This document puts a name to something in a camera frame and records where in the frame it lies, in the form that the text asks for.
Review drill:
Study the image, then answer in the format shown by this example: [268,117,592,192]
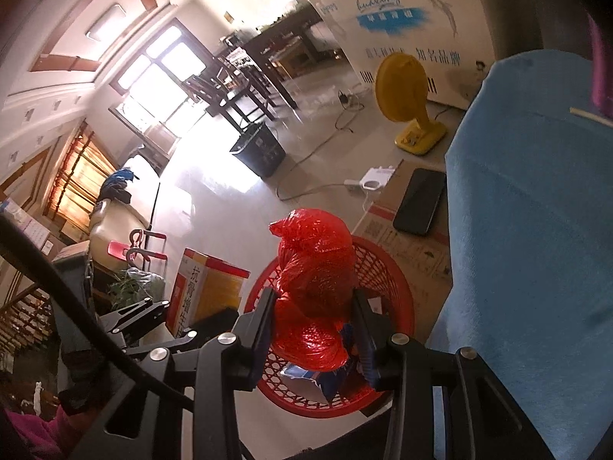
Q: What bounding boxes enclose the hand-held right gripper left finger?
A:
[72,287,279,460]

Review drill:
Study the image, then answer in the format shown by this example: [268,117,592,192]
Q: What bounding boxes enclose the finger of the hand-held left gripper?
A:
[100,298,169,341]
[127,328,198,358]

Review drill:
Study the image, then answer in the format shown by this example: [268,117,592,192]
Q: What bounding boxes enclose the red plastic bag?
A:
[269,208,357,372]

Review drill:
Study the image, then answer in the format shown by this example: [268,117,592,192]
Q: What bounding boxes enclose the ceiling light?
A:
[85,4,124,41]

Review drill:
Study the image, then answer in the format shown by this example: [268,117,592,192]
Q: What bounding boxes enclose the wooden shelf rack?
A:
[0,273,58,375]

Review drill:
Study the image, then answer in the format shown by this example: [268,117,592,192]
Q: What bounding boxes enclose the white power strip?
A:
[344,167,398,192]

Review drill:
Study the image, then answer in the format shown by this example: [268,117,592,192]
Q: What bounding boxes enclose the white printed carton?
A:
[165,248,251,338]

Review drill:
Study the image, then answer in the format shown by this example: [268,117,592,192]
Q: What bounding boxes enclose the red plastic stool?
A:
[108,230,168,269]

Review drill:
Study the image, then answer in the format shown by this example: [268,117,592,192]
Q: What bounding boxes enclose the blue clothes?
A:
[98,168,137,204]

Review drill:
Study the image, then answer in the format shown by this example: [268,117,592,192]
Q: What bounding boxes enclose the yellow table fan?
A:
[374,53,447,156]

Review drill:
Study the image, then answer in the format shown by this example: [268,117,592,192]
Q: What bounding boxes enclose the glass balcony door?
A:
[110,19,226,154]

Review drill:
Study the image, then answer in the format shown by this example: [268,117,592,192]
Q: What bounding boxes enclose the thin white stick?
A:
[570,107,613,128]

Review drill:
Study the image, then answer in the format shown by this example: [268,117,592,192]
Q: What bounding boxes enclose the purple thermos bottle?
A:
[587,10,613,118]

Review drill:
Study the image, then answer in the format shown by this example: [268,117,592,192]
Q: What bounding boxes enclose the brown cardboard box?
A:
[352,159,453,293]

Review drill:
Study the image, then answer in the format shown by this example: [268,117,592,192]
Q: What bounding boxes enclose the green plant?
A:
[108,268,166,307]

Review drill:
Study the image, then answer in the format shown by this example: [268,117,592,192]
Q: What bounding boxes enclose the red plastic basket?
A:
[243,235,415,417]

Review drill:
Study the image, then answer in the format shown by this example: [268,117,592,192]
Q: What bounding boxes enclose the small wooden stool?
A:
[278,41,312,77]

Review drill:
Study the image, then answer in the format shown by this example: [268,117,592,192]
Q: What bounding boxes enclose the white chest freezer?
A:
[305,0,496,111]

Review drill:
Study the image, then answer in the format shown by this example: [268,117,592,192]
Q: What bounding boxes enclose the black cable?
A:
[0,213,197,410]

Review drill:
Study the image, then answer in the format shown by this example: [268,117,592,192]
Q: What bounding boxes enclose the dark wooden chair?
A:
[211,48,279,120]
[182,64,254,128]

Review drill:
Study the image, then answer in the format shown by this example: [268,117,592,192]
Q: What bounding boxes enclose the black trash bin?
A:
[229,122,287,179]

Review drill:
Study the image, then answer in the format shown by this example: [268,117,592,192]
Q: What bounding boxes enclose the dark wooden dining table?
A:
[239,19,346,111]

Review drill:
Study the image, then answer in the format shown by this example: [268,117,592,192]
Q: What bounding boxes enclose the orange curtain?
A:
[45,122,118,231]

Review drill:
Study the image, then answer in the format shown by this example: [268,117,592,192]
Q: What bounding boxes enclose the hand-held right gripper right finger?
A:
[352,287,556,460]

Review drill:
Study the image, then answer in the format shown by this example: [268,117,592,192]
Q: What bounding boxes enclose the grey floor cable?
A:
[275,105,379,202]

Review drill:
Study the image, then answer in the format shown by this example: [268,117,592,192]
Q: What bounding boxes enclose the cream sofa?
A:
[89,153,166,269]

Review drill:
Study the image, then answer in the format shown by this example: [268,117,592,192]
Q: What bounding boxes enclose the black smartphone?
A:
[393,169,447,237]

